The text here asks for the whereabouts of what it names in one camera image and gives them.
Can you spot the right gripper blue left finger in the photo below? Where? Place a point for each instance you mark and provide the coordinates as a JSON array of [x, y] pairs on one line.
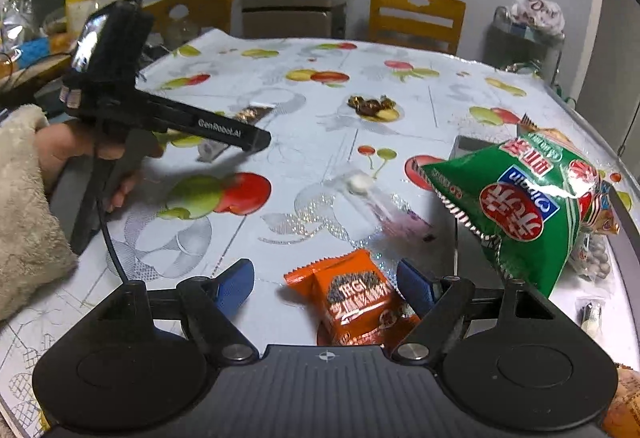
[[233, 287]]

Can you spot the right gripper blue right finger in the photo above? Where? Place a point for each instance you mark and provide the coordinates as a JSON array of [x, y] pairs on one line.
[[419, 291]]

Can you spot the orange snack packet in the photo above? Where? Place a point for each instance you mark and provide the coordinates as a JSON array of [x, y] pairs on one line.
[[357, 304]]

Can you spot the clear packet white candy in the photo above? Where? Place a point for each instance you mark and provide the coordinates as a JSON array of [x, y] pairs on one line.
[[383, 209]]

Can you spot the dark tube snack packet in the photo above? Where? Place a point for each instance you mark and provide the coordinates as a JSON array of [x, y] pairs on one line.
[[240, 131]]

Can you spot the green shrimp chips bag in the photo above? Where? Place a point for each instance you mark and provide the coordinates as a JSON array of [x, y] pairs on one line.
[[527, 199]]

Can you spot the clear sunflower seeds bag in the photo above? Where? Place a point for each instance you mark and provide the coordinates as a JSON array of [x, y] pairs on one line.
[[589, 257]]

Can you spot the dark candy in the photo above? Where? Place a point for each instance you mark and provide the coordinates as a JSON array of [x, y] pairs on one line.
[[382, 110]]

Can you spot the beige fleece sleeve forearm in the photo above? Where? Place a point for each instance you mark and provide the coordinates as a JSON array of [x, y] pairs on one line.
[[34, 250]]

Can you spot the person left hand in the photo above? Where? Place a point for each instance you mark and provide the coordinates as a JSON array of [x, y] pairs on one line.
[[58, 144]]

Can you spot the glass jar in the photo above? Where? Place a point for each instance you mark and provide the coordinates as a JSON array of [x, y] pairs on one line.
[[179, 32]]

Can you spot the wooden chair left side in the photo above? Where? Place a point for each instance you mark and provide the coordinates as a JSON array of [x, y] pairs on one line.
[[200, 13]]

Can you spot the wooden chair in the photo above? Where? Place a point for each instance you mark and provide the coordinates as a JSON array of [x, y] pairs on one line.
[[200, 13], [432, 25]]

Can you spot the fruit print tablecloth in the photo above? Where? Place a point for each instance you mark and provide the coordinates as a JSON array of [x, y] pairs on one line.
[[189, 217]]

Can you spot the metal storage cart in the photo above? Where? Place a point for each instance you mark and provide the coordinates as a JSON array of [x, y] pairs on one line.
[[515, 47]]

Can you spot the wooden chair far side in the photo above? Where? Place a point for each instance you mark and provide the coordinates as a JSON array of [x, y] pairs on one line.
[[432, 25]]

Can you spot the white plastic chocolate bag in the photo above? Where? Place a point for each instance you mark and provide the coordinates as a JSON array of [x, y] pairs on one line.
[[541, 15]]

